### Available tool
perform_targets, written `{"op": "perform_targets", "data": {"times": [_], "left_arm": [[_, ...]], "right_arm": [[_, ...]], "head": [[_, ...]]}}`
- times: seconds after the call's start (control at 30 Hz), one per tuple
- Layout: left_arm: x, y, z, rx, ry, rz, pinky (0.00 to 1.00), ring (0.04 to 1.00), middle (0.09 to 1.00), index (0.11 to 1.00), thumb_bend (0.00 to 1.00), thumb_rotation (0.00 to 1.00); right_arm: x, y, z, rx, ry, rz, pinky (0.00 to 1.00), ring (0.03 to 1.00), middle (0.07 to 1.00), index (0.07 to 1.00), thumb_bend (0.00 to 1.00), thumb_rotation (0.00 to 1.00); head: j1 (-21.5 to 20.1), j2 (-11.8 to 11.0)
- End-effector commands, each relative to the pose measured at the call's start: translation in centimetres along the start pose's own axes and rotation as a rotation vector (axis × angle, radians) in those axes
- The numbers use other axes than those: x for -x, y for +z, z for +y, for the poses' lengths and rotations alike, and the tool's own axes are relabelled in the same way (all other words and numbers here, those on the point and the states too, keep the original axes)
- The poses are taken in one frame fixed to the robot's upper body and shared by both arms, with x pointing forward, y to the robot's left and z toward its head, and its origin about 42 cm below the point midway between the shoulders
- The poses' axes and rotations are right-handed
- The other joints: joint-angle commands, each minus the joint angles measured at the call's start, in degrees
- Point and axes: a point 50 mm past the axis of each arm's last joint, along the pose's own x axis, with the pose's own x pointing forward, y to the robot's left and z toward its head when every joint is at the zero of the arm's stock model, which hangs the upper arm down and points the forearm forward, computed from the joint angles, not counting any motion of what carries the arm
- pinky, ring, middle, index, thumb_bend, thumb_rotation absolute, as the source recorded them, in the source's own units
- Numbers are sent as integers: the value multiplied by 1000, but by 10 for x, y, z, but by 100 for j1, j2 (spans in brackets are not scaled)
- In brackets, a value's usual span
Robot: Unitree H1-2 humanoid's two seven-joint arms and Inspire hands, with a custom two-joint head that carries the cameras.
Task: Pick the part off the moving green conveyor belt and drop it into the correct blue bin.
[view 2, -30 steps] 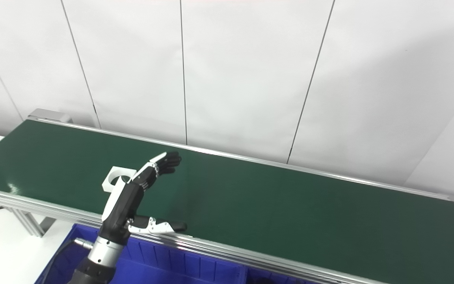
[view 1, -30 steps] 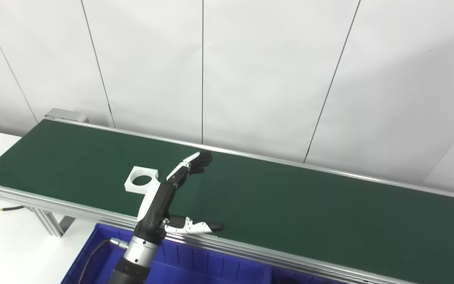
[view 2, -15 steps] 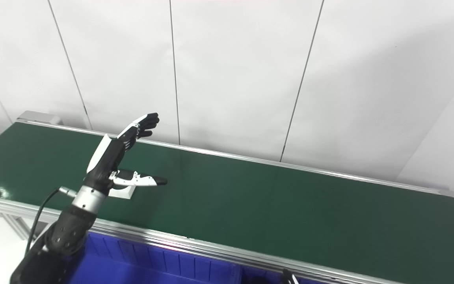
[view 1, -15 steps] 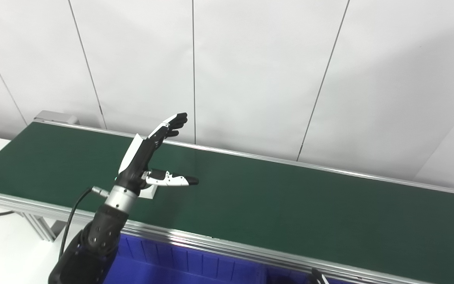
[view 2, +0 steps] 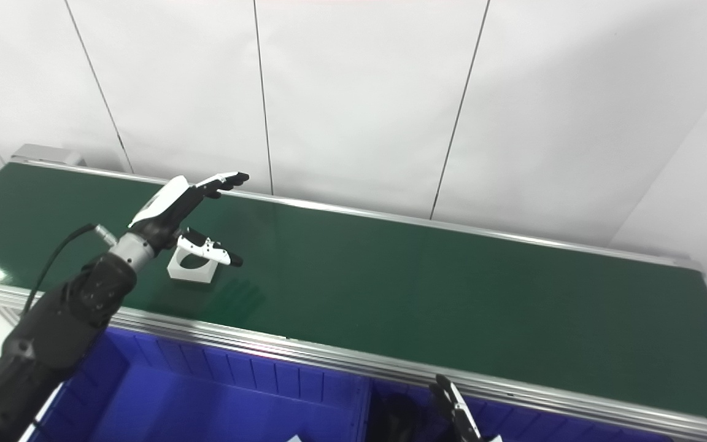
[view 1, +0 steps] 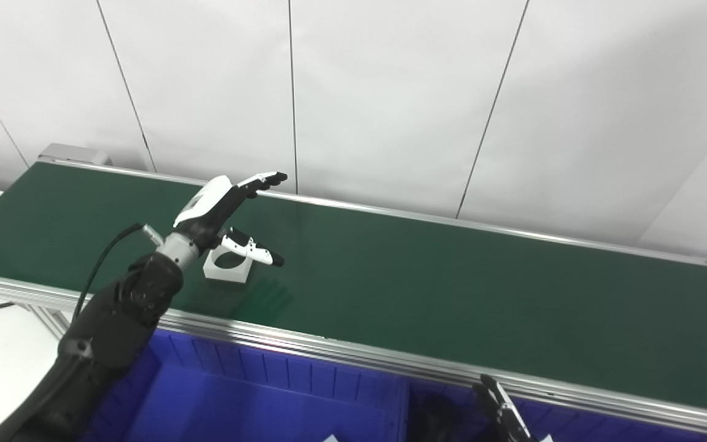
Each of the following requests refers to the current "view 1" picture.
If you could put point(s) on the green conveyor belt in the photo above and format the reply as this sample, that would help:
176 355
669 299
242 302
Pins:
329 347
452 288

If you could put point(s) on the tall black part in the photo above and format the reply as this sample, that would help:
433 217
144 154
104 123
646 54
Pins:
433 420

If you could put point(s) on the aluminium conveyor support strut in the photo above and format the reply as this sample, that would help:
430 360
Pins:
53 319

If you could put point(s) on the robot left hand black white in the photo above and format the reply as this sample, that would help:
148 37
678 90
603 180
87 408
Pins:
212 205

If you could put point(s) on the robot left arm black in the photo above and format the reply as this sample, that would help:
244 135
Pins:
108 331

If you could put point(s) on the blue plastic bin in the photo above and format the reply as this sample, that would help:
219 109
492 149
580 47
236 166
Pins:
605 430
255 405

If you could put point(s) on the grey conveyor motor box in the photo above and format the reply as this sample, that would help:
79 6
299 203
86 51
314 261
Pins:
74 153

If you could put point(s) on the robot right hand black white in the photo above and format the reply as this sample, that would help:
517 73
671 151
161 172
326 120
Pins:
504 417

